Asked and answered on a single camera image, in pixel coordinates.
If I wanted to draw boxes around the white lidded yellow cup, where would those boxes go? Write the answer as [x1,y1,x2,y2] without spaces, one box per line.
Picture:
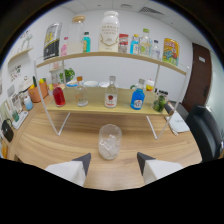
[145,78,156,93]

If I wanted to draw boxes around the clear glass with ice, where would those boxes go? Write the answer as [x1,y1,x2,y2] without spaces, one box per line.
[97,123,123,161]

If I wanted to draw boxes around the white folded cloth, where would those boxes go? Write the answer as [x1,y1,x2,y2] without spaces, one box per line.
[166,111,191,136]

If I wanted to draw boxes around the black armchair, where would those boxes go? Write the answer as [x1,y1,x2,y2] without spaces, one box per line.
[186,104,224,163]

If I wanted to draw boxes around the lime jar with cork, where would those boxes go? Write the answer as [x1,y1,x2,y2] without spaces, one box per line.
[151,89,175,116]

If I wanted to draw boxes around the two-tier wooden shelf rack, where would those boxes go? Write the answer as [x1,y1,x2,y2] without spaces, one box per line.
[33,50,191,141]

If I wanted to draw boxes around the white tray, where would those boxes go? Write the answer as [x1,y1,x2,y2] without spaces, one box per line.
[11,110,29,130]

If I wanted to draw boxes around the blue liquor bottle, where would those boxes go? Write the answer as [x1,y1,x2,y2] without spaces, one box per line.
[129,78,146,111]

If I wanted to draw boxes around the black kettle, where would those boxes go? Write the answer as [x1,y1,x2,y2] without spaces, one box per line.
[0,118,15,143]

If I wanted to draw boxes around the orange pot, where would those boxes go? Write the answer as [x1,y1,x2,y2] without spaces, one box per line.
[27,81,50,104]

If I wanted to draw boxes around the clear bottle red label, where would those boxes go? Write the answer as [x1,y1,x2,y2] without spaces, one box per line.
[104,75,119,109]

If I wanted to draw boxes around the blue patterned bowl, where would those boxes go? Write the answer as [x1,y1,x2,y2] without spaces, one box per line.
[65,79,79,88]

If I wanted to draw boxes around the white bowl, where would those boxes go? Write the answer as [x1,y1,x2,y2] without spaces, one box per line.
[98,81,118,88]
[83,80,99,88]

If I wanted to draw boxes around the green plant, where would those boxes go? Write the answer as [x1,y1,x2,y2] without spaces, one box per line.
[59,67,76,84]

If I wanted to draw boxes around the white countertop appliance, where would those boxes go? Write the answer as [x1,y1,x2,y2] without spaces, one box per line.
[18,75,34,93]

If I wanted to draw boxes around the brown door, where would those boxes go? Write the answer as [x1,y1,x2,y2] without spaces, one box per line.
[181,42,213,113]

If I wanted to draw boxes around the small pink bottle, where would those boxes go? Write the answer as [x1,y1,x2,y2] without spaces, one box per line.
[60,36,69,57]

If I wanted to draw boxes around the blue bottle yellow cap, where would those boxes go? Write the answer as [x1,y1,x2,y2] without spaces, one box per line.
[129,33,140,55]

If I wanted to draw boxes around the small teal bottle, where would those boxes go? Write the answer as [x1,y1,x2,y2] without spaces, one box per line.
[82,31,92,53]

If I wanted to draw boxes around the black and yellow can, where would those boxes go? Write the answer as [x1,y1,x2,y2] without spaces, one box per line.
[42,22,63,61]

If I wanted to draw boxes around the tall clear bottle wooden cap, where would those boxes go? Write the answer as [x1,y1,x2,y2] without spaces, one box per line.
[68,15,86,55]

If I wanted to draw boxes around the white vase figurine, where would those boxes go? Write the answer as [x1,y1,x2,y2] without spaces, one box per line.
[20,30,34,51]

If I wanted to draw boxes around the white milk bottle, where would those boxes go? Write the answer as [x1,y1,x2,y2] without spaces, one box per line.
[98,10,121,53]

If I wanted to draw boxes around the ceiling air vent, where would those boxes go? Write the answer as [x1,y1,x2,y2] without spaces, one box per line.
[139,6,164,16]

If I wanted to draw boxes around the wooden wall shelf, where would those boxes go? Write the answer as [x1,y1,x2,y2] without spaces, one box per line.
[7,46,34,64]

